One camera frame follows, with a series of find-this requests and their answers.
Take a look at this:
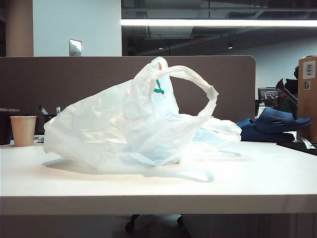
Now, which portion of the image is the brown desk divider panel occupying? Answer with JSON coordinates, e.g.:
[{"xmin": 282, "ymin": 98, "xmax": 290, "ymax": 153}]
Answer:
[{"xmin": 0, "ymin": 55, "xmax": 256, "ymax": 139}]

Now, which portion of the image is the black desk mat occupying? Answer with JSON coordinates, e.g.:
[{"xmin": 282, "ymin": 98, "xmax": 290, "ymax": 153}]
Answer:
[{"xmin": 276, "ymin": 139, "xmax": 317, "ymax": 156}]

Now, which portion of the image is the dark chair with clothes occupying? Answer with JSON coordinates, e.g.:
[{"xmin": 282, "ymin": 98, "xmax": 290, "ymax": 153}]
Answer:
[{"xmin": 275, "ymin": 64, "xmax": 300, "ymax": 119}]

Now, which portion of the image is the white plastic shopping bag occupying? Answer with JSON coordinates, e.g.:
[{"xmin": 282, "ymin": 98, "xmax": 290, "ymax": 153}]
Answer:
[{"xmin": 42, "ymin": 56, "xmax": 243, "ymax": 183}]

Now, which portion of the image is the metal wall switch plate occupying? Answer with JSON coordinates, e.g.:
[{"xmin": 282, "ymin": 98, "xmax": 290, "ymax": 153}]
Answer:
[{"xmin": 68, "ymin": 38, "xmax": 82, "ymax": 57}]

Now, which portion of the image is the brown cardboard box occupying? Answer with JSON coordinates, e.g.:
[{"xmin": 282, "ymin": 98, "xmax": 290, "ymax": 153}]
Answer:
[{"xmin": 297, "ymin": 55, "xmax": 317, "ymax": 142}]

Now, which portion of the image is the black cylindrical container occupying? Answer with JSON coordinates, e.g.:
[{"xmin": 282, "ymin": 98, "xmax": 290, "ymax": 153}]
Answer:
[{"xmin": 0, "ymin": 108, "xmax": 20, "ymax": 146}]

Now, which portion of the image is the beige paper cup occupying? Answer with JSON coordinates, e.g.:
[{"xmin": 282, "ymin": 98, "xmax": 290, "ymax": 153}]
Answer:
[{"xmin": 9, "ymin": 116, "xmax": 37, "ymax": 147}]

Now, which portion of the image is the long ceiling light strip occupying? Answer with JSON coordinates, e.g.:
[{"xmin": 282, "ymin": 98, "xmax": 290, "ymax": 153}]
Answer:
[{"xmin": 120, "ymin": 18, "xmax": 317, "ymax": 27}]

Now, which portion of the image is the black computer monitor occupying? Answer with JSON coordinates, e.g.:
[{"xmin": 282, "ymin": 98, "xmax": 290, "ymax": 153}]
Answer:
[{"xmin": 257, "ymin": 87, "xmax": 283, "ymax": 103}]

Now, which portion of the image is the dark pen holder with pens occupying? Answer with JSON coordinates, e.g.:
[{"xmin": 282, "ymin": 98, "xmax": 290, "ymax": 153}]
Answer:
[{"xmin": 39, "ymin": 105, "xmax": 61, "ymax": 122}]

